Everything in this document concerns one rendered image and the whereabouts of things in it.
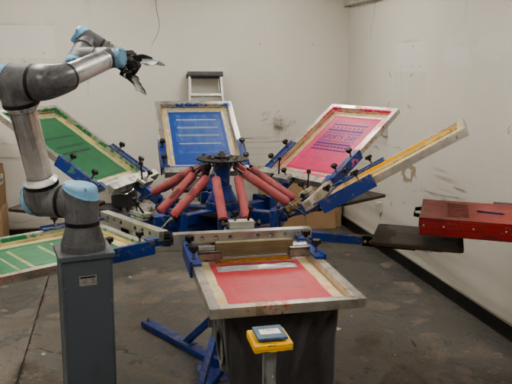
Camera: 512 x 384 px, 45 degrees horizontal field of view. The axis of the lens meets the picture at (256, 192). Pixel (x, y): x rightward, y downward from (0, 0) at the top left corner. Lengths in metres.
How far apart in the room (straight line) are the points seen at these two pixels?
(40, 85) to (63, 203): 0.41
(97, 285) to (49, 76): 0.71
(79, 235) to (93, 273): 0.14
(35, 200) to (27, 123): 0.27
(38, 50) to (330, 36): 3.11
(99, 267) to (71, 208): 0.22
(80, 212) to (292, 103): 5.10
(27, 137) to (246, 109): 4.95
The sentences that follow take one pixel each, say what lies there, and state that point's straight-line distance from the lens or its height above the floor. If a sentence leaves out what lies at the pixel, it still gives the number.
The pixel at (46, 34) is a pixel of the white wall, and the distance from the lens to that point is 6.79.
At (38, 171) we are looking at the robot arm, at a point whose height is 1.47.
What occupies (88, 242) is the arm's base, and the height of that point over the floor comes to 1.24.
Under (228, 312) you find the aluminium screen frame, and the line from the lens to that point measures 2.22.
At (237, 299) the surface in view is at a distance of 2.40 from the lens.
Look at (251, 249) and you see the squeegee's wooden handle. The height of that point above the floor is 1.02.
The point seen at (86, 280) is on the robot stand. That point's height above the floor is 1.11.
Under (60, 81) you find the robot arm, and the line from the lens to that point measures 2.03.
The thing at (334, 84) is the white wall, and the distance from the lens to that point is 7.18.
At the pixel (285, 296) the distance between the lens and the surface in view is 2.43.
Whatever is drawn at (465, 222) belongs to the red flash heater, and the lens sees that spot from 3.16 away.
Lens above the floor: 1.83
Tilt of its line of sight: 11 degrees down
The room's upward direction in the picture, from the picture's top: 1 degrees clockwise
